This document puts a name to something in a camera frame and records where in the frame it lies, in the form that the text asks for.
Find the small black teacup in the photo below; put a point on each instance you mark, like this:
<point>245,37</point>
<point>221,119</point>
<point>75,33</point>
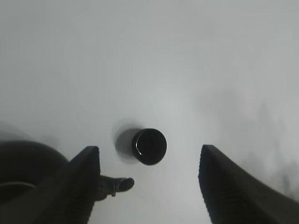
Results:
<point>149,146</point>

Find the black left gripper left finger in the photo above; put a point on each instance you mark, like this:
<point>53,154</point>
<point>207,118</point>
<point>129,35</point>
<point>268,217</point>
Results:
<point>67,197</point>

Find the black round teapot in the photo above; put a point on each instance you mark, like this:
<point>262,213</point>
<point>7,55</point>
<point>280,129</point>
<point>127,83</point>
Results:
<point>26,164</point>

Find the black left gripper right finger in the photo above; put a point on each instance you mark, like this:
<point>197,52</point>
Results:
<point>233,196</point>

